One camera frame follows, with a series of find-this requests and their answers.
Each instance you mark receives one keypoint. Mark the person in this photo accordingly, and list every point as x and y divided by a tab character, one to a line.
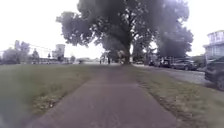
108	60

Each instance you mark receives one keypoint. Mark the grey paved footpath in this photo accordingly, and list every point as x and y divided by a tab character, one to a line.
106	100

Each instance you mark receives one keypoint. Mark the large dark tree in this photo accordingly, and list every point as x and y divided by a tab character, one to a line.
115	23

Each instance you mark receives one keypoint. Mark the dark parked vehicle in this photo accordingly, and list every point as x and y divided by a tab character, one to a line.
162	62

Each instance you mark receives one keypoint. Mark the tall pale tower building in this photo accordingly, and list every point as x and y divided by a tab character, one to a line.
60	50

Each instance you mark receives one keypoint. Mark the dark tree beside road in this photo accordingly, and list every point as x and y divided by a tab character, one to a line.
173	33

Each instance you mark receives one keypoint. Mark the grey parked car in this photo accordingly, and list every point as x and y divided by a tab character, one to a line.
184	64

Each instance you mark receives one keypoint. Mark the grass verge strip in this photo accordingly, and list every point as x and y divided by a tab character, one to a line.
180	96

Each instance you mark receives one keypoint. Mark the grey asphalt road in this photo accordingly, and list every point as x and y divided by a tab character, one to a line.
186	76

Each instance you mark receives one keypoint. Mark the wide grass field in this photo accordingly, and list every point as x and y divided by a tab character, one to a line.
30	81

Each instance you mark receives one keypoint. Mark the clump of distant trees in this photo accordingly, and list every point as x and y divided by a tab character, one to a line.
16	53

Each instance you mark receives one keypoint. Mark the dark parked car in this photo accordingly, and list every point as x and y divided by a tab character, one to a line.
216	71

